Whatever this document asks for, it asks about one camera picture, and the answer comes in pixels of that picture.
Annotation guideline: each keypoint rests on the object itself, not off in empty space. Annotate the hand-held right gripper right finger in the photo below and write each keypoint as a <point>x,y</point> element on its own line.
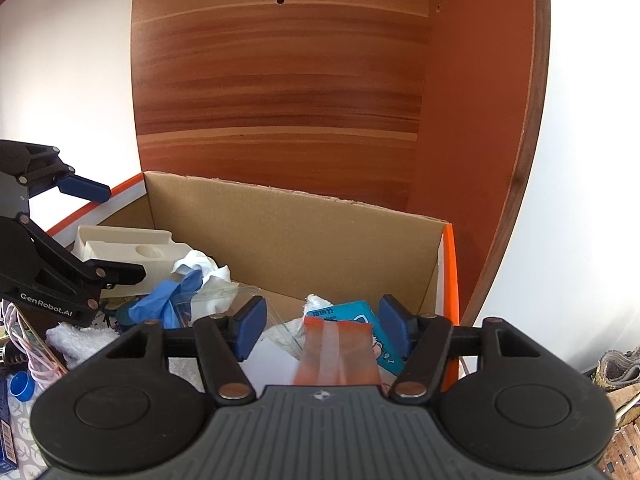
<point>397,327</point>

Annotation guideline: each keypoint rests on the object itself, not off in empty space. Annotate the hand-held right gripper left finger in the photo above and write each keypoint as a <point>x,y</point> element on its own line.
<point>250,329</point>

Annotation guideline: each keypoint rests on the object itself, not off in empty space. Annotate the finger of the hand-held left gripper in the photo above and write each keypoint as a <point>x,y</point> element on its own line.
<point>85,189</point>
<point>120,274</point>

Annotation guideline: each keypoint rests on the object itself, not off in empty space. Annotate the cream plastic holder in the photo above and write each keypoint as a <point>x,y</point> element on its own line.
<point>115,245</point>

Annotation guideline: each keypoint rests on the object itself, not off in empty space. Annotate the blue nitrile glove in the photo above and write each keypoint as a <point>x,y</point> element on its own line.
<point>160,302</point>

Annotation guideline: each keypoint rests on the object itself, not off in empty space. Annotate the orange zip pouch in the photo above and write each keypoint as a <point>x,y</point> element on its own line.
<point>335,355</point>

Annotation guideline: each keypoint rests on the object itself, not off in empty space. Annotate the white cloth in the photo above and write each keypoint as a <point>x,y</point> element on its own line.
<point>200,262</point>

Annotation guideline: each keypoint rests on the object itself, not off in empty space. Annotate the orange cardboard box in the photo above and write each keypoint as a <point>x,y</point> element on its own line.
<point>300,240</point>

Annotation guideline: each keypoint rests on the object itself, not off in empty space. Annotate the blue cartoon print packet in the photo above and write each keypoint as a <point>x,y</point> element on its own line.
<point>365,317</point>

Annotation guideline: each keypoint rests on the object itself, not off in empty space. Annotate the flat clear plastic bag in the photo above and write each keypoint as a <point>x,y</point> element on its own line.
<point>225,302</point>

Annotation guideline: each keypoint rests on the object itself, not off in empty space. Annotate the white paper sheet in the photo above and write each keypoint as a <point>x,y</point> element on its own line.
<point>270,362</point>

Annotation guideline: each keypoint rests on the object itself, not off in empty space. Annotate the teal round lid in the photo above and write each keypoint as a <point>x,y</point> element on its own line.
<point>122,316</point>

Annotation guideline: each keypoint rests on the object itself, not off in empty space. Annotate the white tissue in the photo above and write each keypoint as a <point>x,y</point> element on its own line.
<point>317,305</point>

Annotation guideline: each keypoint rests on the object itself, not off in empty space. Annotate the white fluffy towel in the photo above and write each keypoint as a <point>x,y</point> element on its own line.
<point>75,340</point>

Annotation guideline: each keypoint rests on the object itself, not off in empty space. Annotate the blue plastic cap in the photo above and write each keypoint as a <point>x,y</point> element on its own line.
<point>21,386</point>

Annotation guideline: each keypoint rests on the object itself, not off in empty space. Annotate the blue carton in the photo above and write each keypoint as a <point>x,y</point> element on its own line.
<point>5,425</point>

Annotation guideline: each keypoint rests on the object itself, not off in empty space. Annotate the wooden cabinet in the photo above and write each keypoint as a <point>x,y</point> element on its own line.
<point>280,85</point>

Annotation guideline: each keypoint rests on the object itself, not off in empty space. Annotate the grey slippers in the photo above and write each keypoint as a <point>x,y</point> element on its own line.
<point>617,367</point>

